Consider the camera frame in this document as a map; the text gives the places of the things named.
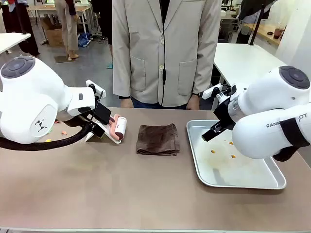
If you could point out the person in beige trousers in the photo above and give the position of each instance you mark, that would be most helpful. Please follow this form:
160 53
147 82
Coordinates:
70 29

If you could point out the person's right hand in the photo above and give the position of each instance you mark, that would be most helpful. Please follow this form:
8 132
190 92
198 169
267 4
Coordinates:
126 103

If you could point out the person's left forearm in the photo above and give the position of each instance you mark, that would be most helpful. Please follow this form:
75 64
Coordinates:
206 72

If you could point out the cardboard box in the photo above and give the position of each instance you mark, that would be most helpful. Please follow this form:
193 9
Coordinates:
54 34

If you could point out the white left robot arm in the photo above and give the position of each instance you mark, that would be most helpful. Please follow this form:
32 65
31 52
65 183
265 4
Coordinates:
29 97

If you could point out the black slanted pole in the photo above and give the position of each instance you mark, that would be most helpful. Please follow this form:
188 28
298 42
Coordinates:
256 21

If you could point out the brown floor mat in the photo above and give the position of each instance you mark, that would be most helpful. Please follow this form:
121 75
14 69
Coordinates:
63 59

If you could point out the long wooden table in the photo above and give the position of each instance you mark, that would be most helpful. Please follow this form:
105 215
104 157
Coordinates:
48 7

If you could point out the person in dark clothes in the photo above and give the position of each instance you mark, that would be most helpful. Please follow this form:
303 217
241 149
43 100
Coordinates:
26 24

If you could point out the teal floor item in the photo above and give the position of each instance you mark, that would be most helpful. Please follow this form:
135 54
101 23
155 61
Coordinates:
109 65

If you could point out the green paper scrap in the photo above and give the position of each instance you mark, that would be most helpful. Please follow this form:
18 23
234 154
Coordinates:
50 130

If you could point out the metal tray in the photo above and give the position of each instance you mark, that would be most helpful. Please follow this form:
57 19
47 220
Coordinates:
233 170

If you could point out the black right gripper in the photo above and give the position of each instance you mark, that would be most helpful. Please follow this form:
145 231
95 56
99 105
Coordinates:
224 111

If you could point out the person in beige blazer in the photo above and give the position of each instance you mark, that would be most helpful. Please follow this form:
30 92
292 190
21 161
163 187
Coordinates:
145 48

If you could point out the large white table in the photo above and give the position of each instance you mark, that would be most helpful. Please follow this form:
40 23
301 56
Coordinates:
243 65

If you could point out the wooden desk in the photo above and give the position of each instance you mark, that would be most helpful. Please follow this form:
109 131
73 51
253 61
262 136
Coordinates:
262 31

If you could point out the blue plastic bag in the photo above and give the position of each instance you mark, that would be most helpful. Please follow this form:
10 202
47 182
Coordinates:
83 40

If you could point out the plastic cup dark drink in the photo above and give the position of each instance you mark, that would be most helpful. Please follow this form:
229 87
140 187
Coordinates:
278 32

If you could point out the small white table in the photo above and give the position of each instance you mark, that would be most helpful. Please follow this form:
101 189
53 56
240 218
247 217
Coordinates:
12 40

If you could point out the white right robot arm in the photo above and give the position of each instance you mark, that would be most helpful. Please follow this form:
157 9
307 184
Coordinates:
262 102

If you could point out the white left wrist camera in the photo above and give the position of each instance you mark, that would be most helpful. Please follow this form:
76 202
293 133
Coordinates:
96 88

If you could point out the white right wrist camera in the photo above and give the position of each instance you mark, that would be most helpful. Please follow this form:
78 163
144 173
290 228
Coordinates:
209 92

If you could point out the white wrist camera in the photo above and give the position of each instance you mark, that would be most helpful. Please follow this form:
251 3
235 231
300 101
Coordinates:
96 88
209 92

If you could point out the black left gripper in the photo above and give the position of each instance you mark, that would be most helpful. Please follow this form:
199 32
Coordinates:
88 122

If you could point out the person's left hand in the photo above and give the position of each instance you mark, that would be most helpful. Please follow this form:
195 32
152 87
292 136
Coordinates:
193 103

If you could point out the brown cloth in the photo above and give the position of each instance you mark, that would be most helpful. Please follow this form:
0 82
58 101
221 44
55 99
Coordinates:
158 139

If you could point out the person's right forearm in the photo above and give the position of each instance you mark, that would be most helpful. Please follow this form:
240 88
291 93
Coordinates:
121 77

